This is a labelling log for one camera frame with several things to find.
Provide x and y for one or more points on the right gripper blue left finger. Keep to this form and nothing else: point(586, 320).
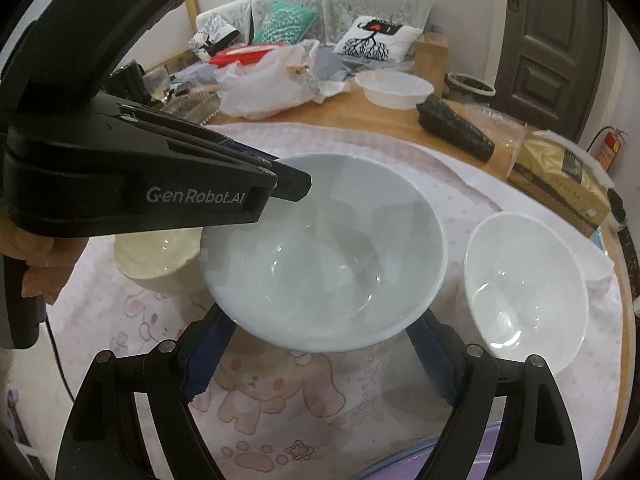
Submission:
point(202, 346)

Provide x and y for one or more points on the red lid container in bag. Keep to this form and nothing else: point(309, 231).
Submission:
point(282, 79)

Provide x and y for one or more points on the white plastic bowl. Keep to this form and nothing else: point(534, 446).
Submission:
point(394, 90)

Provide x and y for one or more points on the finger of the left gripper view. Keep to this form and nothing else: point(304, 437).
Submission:
point(234, 152)

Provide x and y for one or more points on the blue plate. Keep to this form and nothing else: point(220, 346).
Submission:
point(403, 465)

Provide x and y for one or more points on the grey sofa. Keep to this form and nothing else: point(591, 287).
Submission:
point(333, 20)

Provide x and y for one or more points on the wine glass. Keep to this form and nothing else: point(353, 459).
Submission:
point(157, 83)

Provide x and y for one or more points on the teal cushion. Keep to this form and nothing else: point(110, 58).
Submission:
point(285, 23)

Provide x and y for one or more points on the black brush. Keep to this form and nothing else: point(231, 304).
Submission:
point(438, 118)

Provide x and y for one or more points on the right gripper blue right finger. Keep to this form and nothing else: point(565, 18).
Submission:
point(441, 353)

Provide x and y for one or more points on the cream bowl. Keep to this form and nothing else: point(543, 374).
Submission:
point(162, 261)

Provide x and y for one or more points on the green trash bin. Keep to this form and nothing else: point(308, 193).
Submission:
point(467, 89)

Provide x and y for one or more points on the black white cushion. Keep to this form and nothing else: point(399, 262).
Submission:
point(213, 36)

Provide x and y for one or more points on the red fire extinguisher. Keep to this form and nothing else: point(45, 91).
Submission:
point(609, 142)

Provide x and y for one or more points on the dark entrance door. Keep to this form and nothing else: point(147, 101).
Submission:
point(551, 61)

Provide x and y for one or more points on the pink bunny table cloth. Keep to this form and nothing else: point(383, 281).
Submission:
point(271, 413)

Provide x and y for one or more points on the person's left hand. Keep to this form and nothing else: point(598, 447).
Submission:
point(50, 261)

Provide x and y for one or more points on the white tree print cushion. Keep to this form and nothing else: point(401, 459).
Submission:
point(377, 40)

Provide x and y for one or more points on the gold tissue box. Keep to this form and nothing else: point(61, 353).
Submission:
point(563, 177)

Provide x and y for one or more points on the glass ashtray tray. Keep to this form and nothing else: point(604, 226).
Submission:
point(197, 105)

